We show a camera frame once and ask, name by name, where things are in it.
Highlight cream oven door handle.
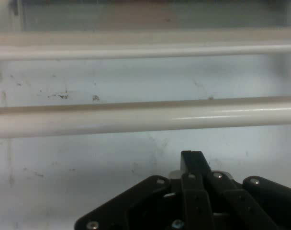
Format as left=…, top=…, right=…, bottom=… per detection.
left=0, top=95, right=291, bottom=140

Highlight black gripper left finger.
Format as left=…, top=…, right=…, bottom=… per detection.
left=74, top=150, right=216, bottom=230

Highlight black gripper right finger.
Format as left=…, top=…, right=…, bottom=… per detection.
left=192, top=150, right=291, bottom=230

